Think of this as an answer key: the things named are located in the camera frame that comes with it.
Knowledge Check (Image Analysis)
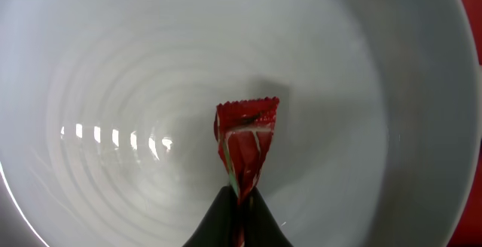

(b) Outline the red snack wrapper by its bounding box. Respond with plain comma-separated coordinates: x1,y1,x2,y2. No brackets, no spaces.
214,97,279,246

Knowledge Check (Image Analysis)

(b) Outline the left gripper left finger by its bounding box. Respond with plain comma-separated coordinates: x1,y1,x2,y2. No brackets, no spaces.
183,186,237,247

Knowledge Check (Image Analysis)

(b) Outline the red serving tray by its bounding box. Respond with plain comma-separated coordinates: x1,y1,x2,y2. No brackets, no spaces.
448,0,481,247

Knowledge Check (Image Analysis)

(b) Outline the light blue plate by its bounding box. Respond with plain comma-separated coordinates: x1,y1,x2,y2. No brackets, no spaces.
1,0,481,246

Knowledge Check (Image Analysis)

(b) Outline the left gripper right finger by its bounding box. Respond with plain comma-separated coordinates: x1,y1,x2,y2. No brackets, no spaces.
243,188,292,247

